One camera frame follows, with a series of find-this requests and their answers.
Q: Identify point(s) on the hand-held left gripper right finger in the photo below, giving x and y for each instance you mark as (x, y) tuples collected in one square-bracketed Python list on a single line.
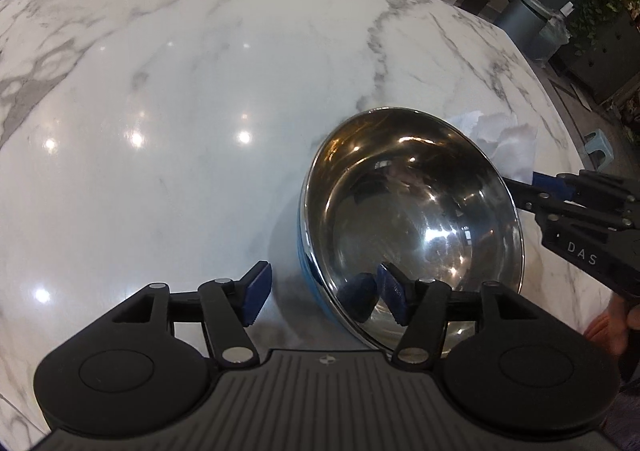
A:
[(389, 292)]

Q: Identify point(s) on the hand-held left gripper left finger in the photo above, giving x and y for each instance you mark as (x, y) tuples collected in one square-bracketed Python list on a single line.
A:
[(258, 292)]

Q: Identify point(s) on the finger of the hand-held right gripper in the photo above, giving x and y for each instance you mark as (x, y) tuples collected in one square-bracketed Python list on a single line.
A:
[(552, 185), (522, 193)]

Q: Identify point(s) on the white paper towel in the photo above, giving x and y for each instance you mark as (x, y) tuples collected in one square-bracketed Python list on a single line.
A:
[(505, 143)]

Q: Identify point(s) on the stainless steel bowl blue outside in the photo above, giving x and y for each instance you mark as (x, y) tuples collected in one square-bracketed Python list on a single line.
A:
[(415, 221)]

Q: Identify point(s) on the person's right hand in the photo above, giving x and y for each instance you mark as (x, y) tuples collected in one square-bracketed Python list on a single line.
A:
[(612, 328)]

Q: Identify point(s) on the small green stool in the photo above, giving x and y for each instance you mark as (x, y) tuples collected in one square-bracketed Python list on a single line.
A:
[(601, 147)]

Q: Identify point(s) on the dark planter cabinet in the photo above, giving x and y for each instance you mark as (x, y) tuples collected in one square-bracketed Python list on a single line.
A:
[(612, 63)]

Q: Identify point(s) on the grey round trash bin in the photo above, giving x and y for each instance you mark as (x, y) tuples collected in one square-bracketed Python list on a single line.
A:
[(527, 26)]

